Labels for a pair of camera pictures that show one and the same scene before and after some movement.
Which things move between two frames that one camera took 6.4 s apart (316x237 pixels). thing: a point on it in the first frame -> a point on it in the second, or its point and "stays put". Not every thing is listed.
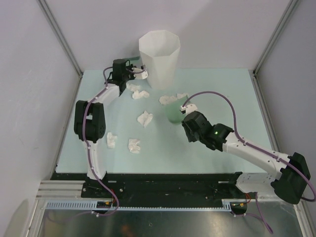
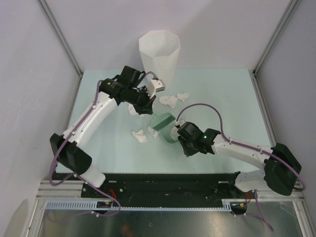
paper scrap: (144, 119) -> (171, 101)
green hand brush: (136, 58) -> (159, 121)
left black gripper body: (129, 74) -> (139, 99)
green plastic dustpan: (173, 110) -> (166, 132)
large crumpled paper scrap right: (179, 96) stays put
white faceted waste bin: (159, 51) stays put
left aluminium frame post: (60, 37) stays put
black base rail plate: (159, 187) stays put
